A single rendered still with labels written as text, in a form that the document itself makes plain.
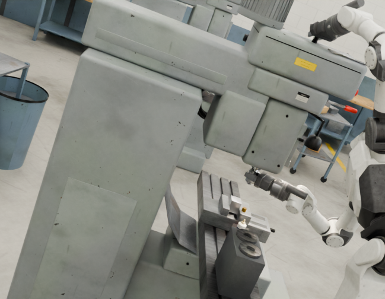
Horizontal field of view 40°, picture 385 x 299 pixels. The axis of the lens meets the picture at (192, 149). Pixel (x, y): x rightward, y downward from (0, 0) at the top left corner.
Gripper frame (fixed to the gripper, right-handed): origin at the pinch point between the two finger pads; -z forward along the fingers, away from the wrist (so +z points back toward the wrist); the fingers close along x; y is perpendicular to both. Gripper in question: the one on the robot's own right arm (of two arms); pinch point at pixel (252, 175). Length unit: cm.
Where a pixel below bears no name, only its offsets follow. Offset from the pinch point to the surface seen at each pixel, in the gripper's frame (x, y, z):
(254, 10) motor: 20, -69, -22
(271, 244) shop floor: -206, 124, 6
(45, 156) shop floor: -137, 121, -196
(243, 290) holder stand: 47, 27, 23
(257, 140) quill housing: 12.2, -19.2, -2.2
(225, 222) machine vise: -0.1, 27.5, -2.6
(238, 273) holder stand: 49, 20, 19
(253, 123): 16.1, -26.6, -5.8
